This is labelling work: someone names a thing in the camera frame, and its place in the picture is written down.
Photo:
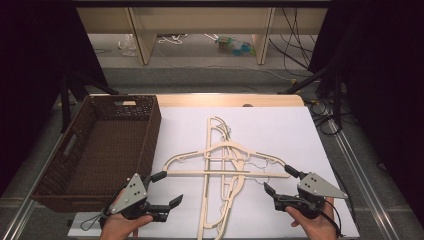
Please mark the person's left hand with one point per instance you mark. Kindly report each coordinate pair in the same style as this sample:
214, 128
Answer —
118, 228

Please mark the metal floor rail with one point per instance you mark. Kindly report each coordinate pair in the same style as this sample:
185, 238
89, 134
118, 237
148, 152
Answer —
363, 180
26, 206

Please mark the brown woven basket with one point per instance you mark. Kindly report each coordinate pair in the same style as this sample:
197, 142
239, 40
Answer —
110, 150

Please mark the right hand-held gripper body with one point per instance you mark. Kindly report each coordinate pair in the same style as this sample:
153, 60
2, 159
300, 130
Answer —
315, 188

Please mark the clear plastic bag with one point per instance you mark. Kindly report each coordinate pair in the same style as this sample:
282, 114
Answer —
127, 46

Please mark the colourful plastic toys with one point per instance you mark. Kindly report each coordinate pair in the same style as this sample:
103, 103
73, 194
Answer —
235, 46

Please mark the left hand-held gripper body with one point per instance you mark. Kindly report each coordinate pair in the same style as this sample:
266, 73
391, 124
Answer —
131, 195

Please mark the person's right hand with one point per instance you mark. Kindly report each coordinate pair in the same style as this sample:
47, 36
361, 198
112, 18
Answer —
318, 228

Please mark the beige wooden shelf unit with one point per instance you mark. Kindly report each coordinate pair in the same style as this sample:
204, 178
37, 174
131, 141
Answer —
206, 20

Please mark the dark curtain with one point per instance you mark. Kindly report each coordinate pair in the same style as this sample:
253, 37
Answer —
33, 83
383, 83

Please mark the white table sheet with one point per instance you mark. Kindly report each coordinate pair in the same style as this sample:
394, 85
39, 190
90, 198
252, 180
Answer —
283, 133

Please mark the black metal stand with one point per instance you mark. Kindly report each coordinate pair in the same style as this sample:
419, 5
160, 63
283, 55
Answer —
65, 100
336, 96

